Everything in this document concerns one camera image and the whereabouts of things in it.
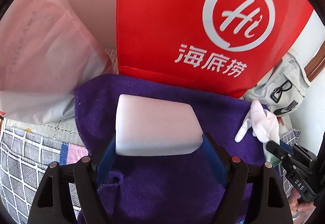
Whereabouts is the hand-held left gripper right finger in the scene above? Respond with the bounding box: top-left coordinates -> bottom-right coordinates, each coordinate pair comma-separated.
203,133 -> 297,224

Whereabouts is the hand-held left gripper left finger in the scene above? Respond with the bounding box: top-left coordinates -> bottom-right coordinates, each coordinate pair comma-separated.
27,137 -> 117,224

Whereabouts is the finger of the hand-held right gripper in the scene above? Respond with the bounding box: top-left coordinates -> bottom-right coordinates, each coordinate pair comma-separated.
265,140 -> 293,164

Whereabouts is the white foam sponge block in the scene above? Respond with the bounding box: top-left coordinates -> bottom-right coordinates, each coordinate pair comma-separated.
115,94 -> 204,156

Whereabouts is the person's right hand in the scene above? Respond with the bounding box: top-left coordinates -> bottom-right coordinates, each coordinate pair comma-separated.
289,188 -> 316,217

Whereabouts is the white glove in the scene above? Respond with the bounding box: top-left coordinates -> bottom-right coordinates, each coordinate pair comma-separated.
235,100 -> 280,143

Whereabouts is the purple towel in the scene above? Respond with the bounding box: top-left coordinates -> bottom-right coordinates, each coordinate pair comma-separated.
73,74 -> 282,224

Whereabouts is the white lace cloth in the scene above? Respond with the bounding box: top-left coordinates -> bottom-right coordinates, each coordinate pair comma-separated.
42,48 -> 119,144

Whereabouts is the grey sling bag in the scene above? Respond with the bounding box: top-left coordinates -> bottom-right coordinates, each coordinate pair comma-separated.
242,50 -> 312,119

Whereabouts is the grey checked bed sheet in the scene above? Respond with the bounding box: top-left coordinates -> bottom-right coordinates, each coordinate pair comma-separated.
0,126 -> 90,224

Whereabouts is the wooden headboard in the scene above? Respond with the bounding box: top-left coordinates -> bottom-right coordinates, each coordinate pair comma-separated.
304,41 -> 325,82

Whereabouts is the white plastic shopping bag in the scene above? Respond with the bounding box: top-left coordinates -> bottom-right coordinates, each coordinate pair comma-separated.
0,0 -> 108,125

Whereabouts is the red paper bag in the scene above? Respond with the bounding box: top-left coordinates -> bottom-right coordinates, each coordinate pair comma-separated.
115,0 -> 313,99

